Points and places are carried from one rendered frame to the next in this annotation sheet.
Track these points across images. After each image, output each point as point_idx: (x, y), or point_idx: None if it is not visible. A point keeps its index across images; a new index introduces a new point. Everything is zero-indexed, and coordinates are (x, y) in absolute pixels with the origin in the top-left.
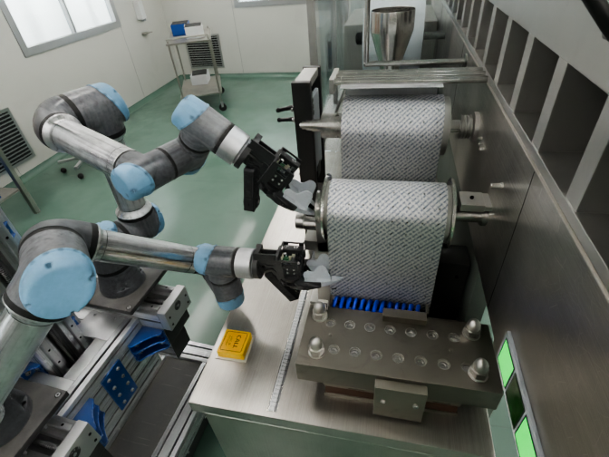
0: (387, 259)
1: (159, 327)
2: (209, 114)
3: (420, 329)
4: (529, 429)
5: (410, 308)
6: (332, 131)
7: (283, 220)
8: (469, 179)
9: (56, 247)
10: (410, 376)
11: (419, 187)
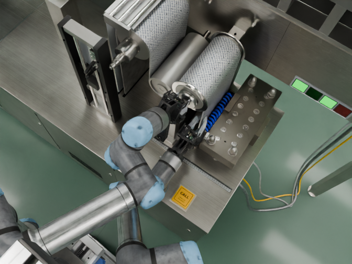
0: (221, 90)
1: (97, 260)
2: (151, 120)
3: (240, 101)
4: (329, 97)
5: (229, 97)
6: (135, 55)
7: (76, 127)
8: (193, 15)
9: (180, 254)
10: (262, 120)
11: (222, 50)
